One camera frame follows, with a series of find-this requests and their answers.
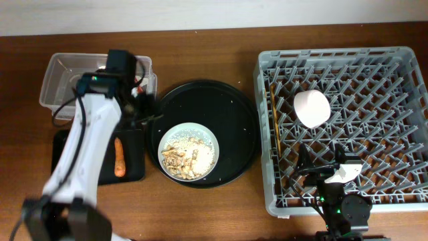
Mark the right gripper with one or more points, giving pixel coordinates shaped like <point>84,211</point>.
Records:
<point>317,176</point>

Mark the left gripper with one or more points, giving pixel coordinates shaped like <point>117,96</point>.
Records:
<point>149,109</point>

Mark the white bowl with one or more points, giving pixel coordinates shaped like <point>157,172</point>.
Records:
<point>312,108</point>

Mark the orange carrot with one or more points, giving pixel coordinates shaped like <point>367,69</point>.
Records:
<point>119,164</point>

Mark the grey plate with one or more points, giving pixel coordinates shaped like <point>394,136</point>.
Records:
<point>191,130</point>

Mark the wooden chopstick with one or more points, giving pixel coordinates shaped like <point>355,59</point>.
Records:
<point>276,127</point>

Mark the red snack wrapper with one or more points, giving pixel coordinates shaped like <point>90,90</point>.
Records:
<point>139,89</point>

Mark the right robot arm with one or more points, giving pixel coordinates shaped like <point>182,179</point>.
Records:
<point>345,215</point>

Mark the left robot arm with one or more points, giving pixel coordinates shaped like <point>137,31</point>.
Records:
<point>67,208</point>

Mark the grey dishwasher rack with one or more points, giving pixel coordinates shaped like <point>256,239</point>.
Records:
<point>378,102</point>

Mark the black rectangular tray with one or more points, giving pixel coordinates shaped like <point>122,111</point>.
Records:
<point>133,149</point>

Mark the rice and peanut shells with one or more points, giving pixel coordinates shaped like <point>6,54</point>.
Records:
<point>188,158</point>

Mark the clear plastic bin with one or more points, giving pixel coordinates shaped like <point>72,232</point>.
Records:
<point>65,69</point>

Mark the round black tray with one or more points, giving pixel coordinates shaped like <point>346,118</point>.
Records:
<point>227,112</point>

